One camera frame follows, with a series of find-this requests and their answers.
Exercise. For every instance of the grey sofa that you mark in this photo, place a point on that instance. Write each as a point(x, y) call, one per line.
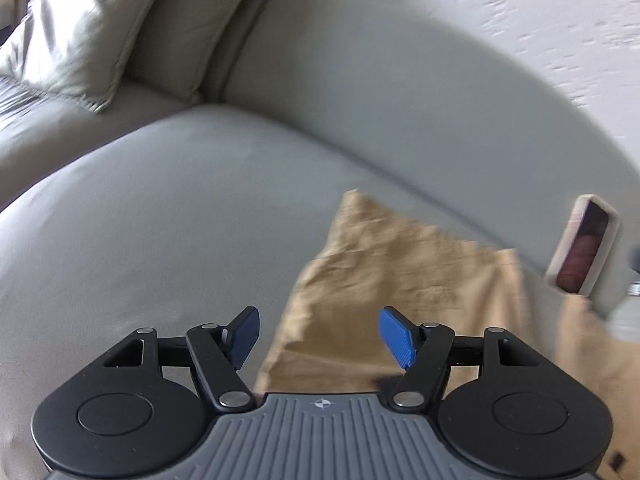
point(175, 200)

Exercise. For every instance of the smartphone in cream case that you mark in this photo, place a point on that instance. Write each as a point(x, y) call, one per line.
point(582, 245)

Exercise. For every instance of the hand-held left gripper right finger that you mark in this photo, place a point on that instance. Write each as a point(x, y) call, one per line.
point(397, 335)

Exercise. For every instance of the grey sofa back cushion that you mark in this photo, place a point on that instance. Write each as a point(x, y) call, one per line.
point(195, 25)

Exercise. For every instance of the light grey-green pillow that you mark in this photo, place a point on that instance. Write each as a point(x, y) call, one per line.
point(75, 30)

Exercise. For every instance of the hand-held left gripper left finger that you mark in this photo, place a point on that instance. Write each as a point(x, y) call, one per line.
point(245, 337)

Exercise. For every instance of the tan pants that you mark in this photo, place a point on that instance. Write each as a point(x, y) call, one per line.
point(400, 280)

